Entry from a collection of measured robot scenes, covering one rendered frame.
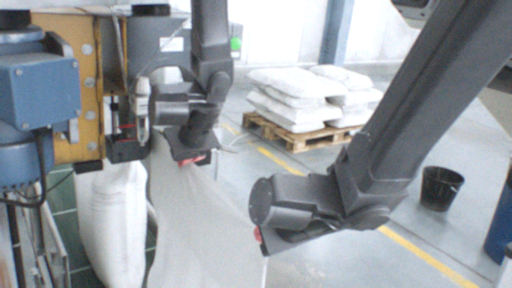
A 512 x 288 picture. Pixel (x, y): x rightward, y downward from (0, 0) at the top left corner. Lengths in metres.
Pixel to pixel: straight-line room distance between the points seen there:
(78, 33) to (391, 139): 0.67
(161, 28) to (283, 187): 0.57
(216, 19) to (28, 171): 0.38
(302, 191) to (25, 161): 0.45
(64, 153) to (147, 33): 0.31
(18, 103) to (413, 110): 0.48
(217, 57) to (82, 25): 0.32
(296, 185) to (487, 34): 0.25
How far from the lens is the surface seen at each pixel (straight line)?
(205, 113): 0.71
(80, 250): 1.78
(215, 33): 0.67
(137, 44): 0.92
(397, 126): 0.36
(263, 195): 0.47
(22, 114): 0.62
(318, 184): 0.48
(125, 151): 0.97
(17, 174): 0.73
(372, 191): 0.43
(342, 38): 6.68
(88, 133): 0.95
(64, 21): 0.88
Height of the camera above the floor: 1.44
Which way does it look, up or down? 22 degrees down
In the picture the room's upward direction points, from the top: 6 degrees clockwise
